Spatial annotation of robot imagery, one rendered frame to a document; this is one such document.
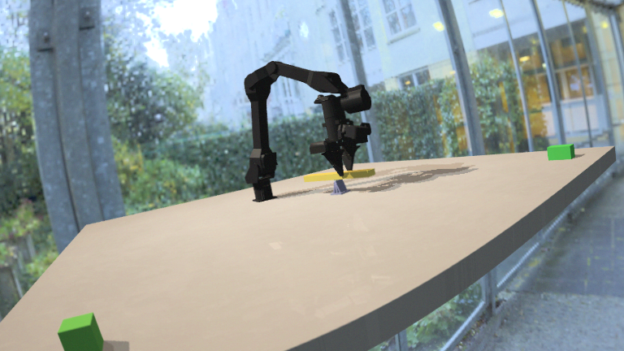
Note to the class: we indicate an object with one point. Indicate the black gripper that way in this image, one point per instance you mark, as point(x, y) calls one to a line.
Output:
point(333, 153)

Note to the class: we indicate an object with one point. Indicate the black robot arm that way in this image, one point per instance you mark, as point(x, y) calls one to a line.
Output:
point(262, 162)

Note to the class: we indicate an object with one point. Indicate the yellow bar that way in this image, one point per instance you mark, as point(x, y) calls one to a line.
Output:
point(334, 175)

